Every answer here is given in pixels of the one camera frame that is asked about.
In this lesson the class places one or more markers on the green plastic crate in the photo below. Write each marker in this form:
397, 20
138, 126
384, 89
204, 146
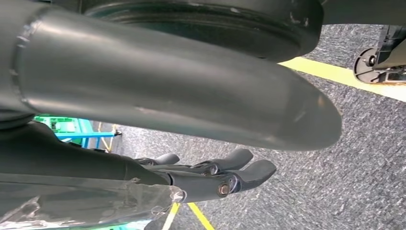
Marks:
60, 123

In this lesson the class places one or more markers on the blue metal shelf rack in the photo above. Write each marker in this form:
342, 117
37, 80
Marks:
85, 135

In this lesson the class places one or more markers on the black robot foot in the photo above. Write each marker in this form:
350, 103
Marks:
364, 65

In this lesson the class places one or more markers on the clear plastic film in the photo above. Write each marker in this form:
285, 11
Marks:
79, 203

